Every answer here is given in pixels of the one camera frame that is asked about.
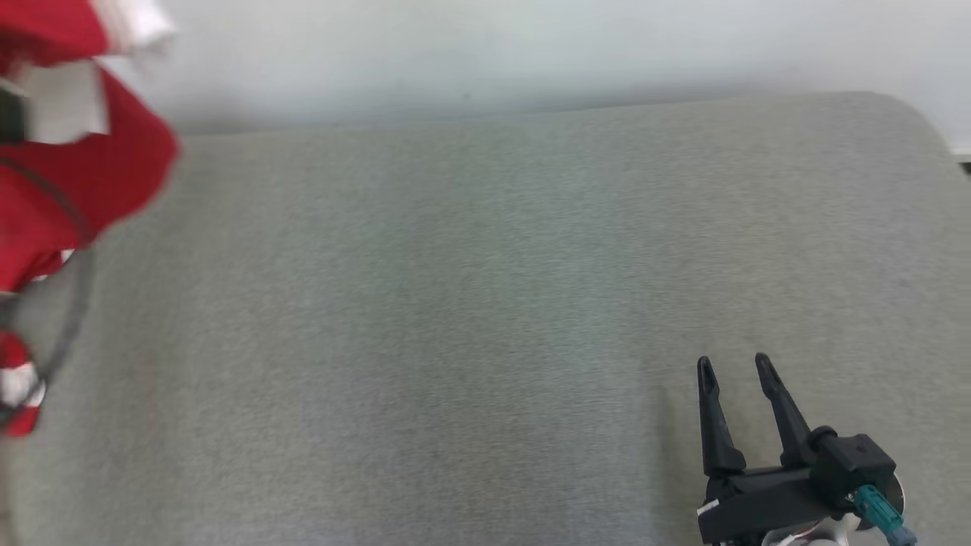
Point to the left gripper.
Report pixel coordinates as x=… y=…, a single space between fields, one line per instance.
x=9 y=114

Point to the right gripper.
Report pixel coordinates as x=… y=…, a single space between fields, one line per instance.
x=766 y=500

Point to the red Bulls 23 jersey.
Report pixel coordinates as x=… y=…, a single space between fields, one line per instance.
x=91 y=182

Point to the red shorts with white stripe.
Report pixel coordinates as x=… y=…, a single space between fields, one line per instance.
x=11 y=353

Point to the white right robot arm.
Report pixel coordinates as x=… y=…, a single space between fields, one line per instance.
x=823 y=540

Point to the grey fabric sofa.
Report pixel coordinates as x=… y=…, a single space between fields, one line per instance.
x=455 y=303

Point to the white and black baseboard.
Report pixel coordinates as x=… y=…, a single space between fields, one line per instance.
x=963 y=159

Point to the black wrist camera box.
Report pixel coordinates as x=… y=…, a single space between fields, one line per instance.
x=853 y=462

